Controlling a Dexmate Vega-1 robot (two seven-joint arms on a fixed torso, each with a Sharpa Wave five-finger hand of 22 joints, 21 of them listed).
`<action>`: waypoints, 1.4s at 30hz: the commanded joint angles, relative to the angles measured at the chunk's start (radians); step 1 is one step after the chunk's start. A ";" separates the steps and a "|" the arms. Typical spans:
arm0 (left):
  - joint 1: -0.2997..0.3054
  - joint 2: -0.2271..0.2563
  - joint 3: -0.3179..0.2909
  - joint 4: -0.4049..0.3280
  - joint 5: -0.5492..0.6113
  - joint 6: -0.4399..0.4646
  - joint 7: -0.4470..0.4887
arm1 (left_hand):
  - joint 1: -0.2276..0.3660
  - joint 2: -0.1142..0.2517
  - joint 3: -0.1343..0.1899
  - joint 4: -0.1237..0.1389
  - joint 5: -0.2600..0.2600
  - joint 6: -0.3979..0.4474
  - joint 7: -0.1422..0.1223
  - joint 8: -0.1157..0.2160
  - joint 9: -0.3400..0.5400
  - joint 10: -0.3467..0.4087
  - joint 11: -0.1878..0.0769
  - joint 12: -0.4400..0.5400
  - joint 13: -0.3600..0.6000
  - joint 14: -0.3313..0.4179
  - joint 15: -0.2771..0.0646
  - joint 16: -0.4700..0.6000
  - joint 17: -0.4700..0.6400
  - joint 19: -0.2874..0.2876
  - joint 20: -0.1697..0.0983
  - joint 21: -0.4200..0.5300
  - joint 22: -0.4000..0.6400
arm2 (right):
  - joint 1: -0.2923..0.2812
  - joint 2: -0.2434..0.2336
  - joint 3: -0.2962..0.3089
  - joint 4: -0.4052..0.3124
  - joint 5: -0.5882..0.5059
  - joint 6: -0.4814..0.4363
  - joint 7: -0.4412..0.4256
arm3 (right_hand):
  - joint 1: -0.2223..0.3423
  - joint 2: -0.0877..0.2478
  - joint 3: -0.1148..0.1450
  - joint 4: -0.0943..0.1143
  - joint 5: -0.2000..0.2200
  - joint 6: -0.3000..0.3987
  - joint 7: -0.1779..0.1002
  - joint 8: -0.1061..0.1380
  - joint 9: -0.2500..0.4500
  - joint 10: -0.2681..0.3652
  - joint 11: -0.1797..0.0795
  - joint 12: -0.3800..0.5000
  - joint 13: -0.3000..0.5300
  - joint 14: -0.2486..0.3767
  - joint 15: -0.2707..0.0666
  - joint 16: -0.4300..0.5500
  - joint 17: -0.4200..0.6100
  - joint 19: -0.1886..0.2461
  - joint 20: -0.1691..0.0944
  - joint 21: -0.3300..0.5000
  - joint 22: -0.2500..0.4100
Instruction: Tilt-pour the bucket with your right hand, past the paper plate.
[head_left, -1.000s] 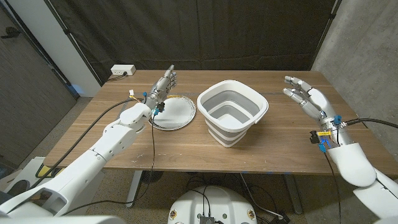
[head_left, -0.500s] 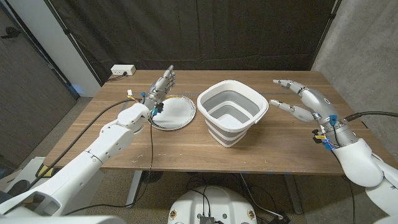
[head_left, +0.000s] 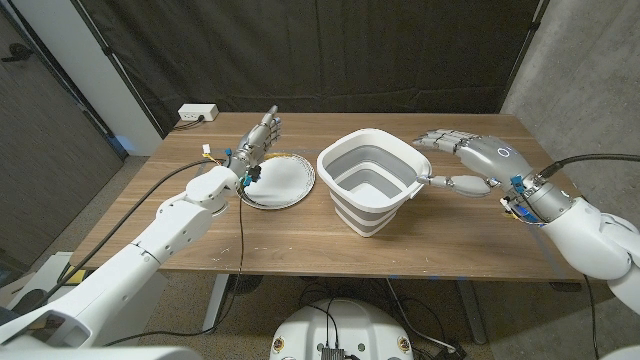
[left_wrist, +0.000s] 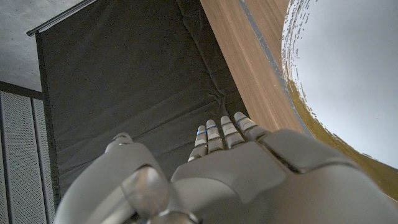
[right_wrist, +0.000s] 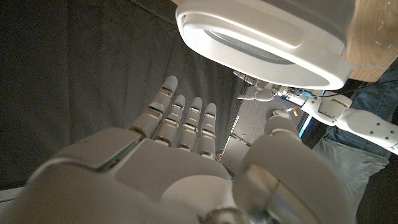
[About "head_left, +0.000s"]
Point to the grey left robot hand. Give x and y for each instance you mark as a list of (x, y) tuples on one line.
[(255, 145)]

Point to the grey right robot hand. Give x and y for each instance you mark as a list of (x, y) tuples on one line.
[(495, 160)]

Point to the white grey collapsible bucket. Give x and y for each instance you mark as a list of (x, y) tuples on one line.
[(372, 172)]

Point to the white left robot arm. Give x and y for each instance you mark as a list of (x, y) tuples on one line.
[(125, 270)]

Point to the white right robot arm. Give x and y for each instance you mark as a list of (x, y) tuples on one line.
[(585, 240)]

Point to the white paper plate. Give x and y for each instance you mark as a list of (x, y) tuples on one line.
[(285, 182)]

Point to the white power strip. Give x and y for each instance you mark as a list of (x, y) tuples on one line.
[(197, 111)]

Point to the black backdrop curtain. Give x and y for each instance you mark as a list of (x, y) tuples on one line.
[(325, 50)]

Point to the black backdrop stand pole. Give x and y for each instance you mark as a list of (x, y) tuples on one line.
[(106, 51), (526, 45)]

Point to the dark round floor disc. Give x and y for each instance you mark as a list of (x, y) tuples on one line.
[(245, 284)]

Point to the grey table leg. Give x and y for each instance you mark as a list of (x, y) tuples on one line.
[(472, 315), (216, 305)]

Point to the black floor power adapter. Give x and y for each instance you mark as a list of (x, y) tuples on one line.
[(450, 351)]

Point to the white robot torso base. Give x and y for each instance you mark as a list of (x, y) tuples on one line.
[(350, 325)]

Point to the dark wooden door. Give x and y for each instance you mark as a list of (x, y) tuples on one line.
[(45, 160)]

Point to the yellow floor object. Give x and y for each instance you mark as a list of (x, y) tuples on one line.
[(77, 277)]

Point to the grey electronics box on torso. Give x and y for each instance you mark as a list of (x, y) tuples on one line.
[(332, 354)]

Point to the white robot chest cover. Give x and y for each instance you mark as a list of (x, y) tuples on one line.
[(100, 354)]

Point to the person leg in jeans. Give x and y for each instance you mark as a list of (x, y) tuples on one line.
[(30, 300)]

